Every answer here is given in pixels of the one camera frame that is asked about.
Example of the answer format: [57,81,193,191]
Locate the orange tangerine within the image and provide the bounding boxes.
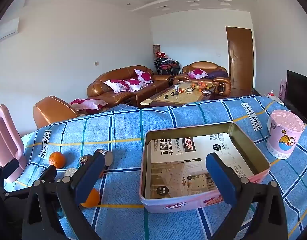
[80,188,101,208]
[49,152,66,169]

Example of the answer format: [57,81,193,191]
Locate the dark chocolate round toy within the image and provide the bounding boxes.
[79,154,93,166]

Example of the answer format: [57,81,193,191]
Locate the white wall air conditioner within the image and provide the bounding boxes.
[0,18,19,42]

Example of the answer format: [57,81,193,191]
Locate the brown leather three-seat sofa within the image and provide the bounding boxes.
[87,65,173,107]

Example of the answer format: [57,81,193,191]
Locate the pink rectangular tin box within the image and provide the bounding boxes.
[139,122,270,213]

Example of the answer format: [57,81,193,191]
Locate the layered cylinder cake toy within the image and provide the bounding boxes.
[96,149,114,167]

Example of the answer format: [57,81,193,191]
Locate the pink cartoon lidded cup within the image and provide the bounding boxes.
[266,109,305,159]

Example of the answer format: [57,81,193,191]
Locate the brown wooden door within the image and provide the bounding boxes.
[226,27,254,90]

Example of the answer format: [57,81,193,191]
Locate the stacked dark chairs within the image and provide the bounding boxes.
[154,58,181,76]

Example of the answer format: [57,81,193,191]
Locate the blue plaid table cloth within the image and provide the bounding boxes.
[3,95,307,240]

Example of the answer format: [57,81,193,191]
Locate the wooden coffee table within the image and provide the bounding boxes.
[140,82,215,107]

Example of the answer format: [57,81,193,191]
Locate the brown leather armchair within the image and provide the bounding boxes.
[173,61,231,97]

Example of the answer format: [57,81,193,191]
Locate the pink electric kettle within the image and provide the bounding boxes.
[0,104,26,183]

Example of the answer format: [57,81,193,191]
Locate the brown leather near chair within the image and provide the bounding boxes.
[33,96,80,129]

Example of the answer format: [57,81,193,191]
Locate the black television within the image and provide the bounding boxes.
[284,70,307,124]

